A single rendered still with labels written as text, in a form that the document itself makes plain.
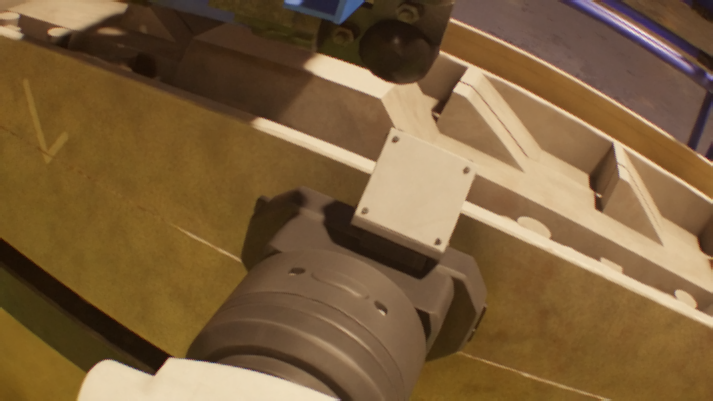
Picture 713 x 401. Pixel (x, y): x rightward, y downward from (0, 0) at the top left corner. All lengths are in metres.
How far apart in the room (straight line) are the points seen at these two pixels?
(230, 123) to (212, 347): 0.23
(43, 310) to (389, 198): 0.41
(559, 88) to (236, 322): 1.05
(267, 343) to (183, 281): 0.27
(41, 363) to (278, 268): 0.49
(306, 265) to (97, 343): 0.36
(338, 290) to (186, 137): 0.22
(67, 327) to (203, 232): 0.22
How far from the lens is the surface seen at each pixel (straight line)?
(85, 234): 0.61
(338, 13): 0.31
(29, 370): 0.83
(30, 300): 0.72
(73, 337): 0.70
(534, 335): 0.52
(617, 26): 1.40
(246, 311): 0.31
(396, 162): 0.40
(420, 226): 0.39
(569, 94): 1.32
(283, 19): 0.33
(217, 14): 0.40
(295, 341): 0.30
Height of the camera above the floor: 1.26
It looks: 34 degrees down
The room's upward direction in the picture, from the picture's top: 19 degrees clockwise
